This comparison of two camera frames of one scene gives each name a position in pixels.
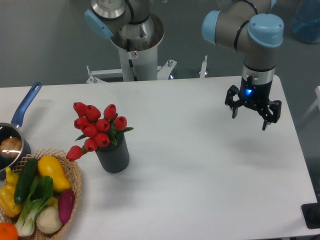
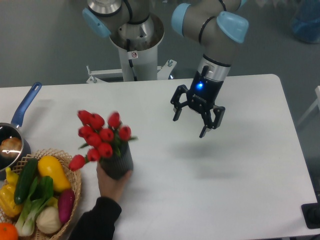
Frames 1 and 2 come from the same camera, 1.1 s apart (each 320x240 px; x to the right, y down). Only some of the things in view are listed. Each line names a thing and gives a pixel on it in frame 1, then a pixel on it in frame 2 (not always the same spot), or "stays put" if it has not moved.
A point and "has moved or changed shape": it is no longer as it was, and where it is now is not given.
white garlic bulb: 48,221 stays put
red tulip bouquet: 98,132 has moved or changed shape
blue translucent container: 306,25 stays put
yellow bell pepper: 7,204 stays put
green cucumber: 26,180 stays put
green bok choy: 41,192 stays put
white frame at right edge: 317,103 stays put
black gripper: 257,95 to 202,95
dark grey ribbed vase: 114,158 has moved or changed shape
